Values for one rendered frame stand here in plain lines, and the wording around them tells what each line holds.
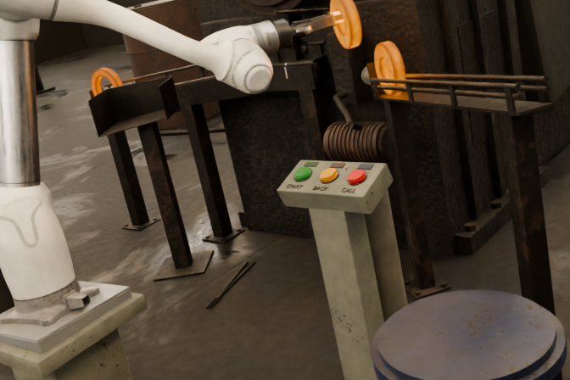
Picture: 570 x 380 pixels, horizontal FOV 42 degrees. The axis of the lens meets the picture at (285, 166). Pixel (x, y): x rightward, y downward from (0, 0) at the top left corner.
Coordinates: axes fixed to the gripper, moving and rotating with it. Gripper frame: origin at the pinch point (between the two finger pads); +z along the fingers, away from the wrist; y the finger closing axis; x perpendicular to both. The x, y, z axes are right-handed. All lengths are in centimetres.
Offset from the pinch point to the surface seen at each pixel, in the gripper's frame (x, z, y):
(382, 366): -45, -39, 95
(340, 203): -31, -28, 55
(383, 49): -12.0, 8.4, 2.3
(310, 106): -32, -5, -41
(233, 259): -86, -42, -67
